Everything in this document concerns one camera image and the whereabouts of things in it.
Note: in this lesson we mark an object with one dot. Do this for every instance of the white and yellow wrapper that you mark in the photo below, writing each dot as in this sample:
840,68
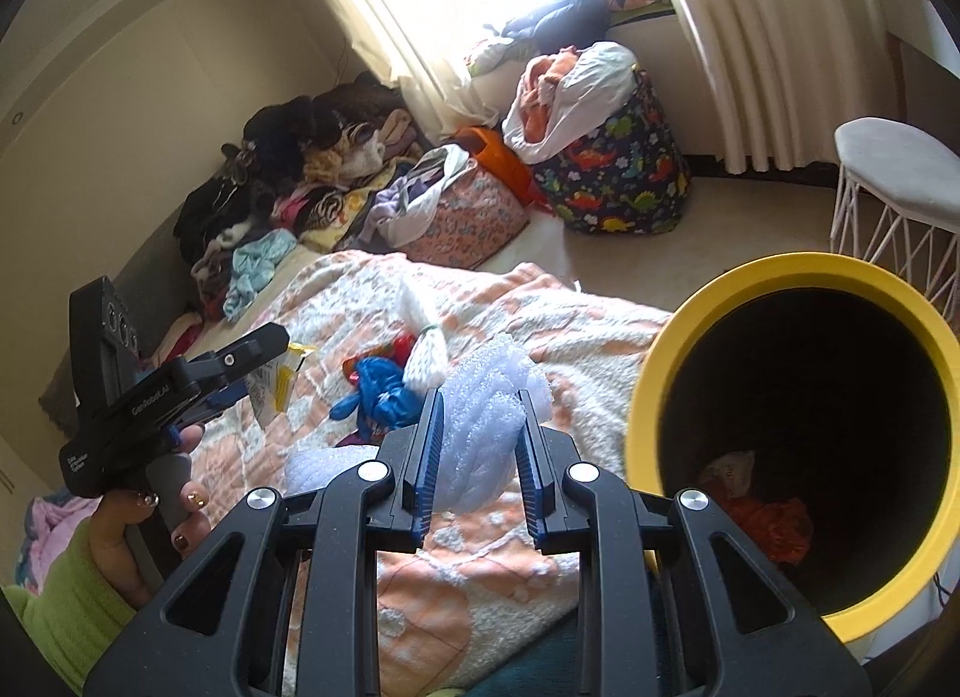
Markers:
279,386

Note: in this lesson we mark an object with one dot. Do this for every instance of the orange bag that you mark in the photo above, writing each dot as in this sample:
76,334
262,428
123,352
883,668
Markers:
510,165

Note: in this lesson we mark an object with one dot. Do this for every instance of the sheer white curtain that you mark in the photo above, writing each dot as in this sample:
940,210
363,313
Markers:
390,0

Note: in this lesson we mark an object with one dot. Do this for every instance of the white foam wrap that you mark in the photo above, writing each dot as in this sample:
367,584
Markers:
480,431

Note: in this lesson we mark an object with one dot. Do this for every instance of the yellow round bin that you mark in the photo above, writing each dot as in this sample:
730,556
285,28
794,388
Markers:
787,269

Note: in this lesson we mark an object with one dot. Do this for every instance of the pile of clothes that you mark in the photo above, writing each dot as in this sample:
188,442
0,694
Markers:
300,165

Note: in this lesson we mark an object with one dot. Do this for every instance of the white garment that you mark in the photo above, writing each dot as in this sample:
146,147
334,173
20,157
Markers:
427,206

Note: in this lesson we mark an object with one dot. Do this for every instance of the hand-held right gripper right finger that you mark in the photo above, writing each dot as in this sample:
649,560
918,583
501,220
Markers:
529,464

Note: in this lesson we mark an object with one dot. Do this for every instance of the person's left hand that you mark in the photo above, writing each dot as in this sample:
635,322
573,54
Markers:
124,539

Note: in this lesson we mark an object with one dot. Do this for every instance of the crumpled white paper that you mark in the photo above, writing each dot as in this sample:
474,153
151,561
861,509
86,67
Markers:
727,470

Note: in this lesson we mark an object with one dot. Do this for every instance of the orange wrapper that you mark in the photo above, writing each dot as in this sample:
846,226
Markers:
765,524

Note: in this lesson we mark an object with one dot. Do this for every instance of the white printed pillow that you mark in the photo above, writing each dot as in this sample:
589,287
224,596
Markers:
487,56

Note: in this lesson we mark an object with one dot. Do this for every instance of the orange and white fluffy blanket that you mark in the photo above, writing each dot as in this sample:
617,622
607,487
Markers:
525,322

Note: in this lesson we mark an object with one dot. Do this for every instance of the dark jacket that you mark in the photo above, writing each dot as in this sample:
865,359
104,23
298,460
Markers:
570,11

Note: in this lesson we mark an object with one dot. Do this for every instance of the dark teal cloth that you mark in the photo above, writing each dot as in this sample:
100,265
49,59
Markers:
525,671

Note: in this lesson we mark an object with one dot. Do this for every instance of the person's left forearm green sleeve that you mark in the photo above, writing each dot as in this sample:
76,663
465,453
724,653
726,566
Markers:
60,614

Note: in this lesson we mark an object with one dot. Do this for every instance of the cream pleated curtain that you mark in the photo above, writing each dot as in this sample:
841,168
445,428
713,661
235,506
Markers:
772,30

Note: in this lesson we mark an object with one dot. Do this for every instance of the pink cloth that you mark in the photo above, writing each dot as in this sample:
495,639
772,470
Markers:
52,539

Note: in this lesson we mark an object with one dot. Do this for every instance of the white plastic bag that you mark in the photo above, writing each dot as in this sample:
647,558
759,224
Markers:
585,97

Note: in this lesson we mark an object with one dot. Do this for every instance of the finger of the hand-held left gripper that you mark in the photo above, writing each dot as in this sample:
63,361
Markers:
255,348
225,397

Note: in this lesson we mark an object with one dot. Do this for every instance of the dinosaur print fabric bag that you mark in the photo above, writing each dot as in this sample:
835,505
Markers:
622,172

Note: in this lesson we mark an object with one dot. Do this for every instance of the red plastic wrapper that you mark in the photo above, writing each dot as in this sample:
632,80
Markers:
390,352

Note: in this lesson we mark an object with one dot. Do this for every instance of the orange clothes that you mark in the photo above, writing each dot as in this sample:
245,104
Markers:
540,86

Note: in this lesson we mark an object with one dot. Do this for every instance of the pink patterned bag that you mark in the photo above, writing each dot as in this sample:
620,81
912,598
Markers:
472,224

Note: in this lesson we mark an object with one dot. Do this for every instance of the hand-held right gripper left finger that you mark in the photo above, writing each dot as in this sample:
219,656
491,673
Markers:
429,458

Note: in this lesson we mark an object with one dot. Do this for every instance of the blue plastic wrapper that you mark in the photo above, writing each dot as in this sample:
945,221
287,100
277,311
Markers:
379,393

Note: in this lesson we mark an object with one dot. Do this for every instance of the light blue cloth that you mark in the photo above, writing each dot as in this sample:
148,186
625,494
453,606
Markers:
259,262

